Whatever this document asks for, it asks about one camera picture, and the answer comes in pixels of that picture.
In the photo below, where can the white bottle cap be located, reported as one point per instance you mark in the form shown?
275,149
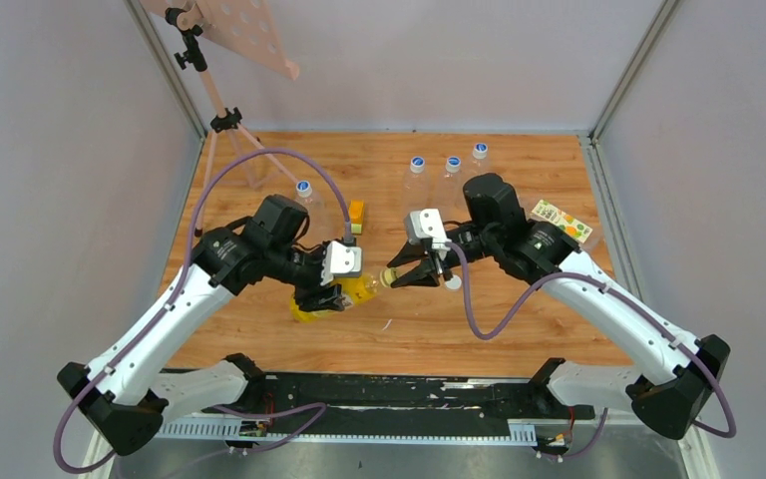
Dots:
452,284

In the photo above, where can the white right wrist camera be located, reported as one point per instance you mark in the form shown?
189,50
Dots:
426,227

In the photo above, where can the yellow label juice bottle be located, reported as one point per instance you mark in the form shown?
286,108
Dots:
350,291

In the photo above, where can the clear capped bottle left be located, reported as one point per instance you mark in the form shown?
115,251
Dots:
416,187

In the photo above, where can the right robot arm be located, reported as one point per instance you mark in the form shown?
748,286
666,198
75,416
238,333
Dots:
673,372

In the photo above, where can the large pineapple juice bottle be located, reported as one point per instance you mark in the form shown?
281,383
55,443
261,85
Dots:
587,235

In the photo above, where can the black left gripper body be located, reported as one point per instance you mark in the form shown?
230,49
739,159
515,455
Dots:
324,290

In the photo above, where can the clear capped bottle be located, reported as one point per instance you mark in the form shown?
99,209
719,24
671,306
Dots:
479,162
447,194
416,187

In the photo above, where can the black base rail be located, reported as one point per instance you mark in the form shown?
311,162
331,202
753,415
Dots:
391,409

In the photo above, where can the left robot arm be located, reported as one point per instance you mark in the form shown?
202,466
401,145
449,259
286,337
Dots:
125,392

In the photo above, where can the clear capped bottle middle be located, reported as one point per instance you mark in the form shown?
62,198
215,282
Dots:
447,194

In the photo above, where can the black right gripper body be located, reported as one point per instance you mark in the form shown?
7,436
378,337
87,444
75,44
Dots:
472,239

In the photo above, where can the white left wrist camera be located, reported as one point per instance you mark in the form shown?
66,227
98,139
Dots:
341,260

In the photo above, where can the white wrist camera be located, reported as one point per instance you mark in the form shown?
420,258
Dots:
426,227
341,260

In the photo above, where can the blue Pocari Sweat cap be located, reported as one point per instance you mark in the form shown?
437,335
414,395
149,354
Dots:
304,189

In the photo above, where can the yellow green toy block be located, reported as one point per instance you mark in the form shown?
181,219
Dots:
357,211

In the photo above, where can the clear capped bottle right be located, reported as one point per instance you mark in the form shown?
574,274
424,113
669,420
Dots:
479,162

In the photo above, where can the yellow bottle cap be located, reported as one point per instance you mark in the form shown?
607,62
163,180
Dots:
388,276

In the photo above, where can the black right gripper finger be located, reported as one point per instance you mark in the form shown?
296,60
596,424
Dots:
409,252
422,275

